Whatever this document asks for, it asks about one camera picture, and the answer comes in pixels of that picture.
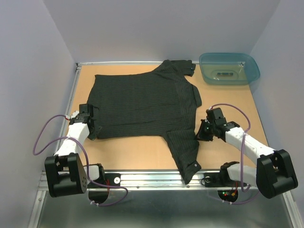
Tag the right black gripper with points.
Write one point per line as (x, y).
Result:
(200, 136)

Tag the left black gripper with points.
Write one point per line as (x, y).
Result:
(92, 136)

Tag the black striped long sleeve shirt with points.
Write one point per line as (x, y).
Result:
(157, 103)

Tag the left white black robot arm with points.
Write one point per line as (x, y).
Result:
(66, 175)

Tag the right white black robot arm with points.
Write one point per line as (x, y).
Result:
(273, 173)

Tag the teal translucent plastic bin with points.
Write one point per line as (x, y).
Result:
(228, 69)

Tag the aluminium left side rail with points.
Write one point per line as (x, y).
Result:
(70, 100)

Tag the aluminium front mounting rail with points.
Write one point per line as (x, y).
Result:
(166, 180)

